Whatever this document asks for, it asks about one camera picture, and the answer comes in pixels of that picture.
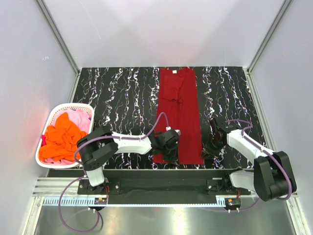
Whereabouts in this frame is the red t-shirt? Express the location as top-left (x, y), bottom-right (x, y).
top-left (155, 67), bottom-right (204, 165)

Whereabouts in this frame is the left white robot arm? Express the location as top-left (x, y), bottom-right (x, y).
top-left (74, 127), bottom-right (180, 194)

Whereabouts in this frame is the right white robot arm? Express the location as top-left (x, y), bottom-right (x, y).
top-left (204, 117), bottom-right (297, 201)

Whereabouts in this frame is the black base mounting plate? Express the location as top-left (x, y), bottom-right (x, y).
top-left (78, 169), bottom-right (250, 195)

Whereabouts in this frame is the pink t-shirt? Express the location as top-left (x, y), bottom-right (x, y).
top-left (44, 108), bottom-right (92, 165)

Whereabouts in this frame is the white plastic laundry basket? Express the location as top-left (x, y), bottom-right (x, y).
top-left (35, 103), bottom-right (94, 169)

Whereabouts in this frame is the magenta garment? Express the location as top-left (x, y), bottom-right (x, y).
top-left (41, 135), bottom-right (46, 147)

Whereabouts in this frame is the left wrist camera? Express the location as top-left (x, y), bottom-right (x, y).
top-left (166, 126), bottom-right (181, 136)

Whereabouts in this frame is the slotted cable duct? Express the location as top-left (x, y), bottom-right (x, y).
top-left (43, 196), bottom-right (226, 208)

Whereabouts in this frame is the right aluminium frame post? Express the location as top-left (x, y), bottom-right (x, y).
top-left (246, 0), bottom-right (293, 74)

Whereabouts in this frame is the aluminium frame post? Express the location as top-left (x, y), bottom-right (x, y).
top-left (35, 0), bottom-right (81, 75)
top-left (246, 0), bottom-right (293, 74)

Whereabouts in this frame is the left aluminium frame post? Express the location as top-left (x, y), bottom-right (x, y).
top-left (35, 0), bottom-right (81, 75)

